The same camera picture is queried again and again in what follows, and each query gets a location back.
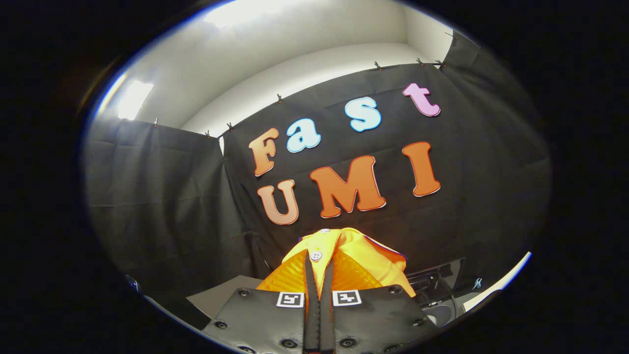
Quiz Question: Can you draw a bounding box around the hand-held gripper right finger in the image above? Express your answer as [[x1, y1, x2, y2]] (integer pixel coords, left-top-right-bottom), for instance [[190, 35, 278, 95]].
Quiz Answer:
[[319, 251, 440, 354]]

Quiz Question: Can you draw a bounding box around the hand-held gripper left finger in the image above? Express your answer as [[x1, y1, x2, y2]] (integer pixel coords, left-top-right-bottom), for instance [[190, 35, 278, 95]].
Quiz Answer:
[[202, 250, 321, 354]]

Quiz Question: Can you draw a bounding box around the grey toy washing machine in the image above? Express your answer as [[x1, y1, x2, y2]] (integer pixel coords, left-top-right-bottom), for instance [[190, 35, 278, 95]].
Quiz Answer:
[[405, 257, 472, 327]]

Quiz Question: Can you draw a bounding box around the orange polo shirt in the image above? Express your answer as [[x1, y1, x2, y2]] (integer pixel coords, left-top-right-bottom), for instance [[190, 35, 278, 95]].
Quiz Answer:
[[281, 228, 416, 300]]

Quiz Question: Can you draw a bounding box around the grey flat board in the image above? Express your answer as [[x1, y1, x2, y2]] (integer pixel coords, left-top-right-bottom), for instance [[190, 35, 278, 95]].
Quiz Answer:
[[186, 275, 263, 320]]

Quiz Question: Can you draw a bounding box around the black backdrop cloth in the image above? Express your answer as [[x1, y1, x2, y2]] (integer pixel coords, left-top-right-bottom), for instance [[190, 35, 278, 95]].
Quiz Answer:
[[81, 30, 552, 305]]

